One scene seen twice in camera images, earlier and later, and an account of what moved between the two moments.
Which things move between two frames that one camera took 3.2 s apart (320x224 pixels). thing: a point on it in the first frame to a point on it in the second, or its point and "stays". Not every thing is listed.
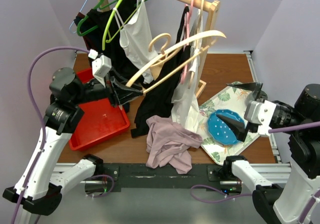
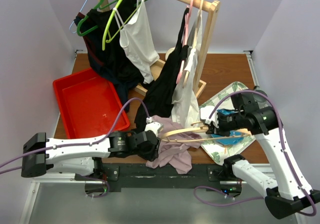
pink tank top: x=168 y=142 stays
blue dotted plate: x=219 y=131 stays
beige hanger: x=163 y=54 to x=165 y=137
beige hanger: x=195 y=65 to x=195 y=37
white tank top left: x=137 y=38 stays
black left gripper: x=116 y=92 to x=152 y=154
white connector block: x=100 y=67 to x=152 y=126
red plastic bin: x=101 y=120 stays
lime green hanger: x=106 y=37 stays
